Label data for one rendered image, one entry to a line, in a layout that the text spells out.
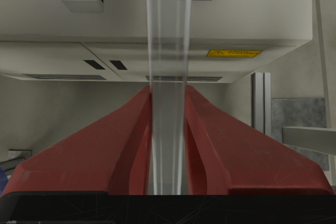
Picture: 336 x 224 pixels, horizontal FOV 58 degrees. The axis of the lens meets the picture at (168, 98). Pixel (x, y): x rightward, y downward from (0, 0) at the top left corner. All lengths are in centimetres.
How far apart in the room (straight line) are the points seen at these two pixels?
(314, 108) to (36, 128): 97
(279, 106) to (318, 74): 18
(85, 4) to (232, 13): 21
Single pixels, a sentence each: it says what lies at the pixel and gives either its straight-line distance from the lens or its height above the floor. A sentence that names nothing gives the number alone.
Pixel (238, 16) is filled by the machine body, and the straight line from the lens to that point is 48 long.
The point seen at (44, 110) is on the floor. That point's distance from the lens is 114.
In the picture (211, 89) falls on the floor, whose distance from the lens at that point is 108.
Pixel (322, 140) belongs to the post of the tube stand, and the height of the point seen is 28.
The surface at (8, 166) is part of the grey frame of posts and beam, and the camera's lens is 107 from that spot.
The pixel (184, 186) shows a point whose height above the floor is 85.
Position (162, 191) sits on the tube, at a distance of 16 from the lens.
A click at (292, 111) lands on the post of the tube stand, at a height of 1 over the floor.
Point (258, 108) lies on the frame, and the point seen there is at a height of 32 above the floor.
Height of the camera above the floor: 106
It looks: 86 degrees down
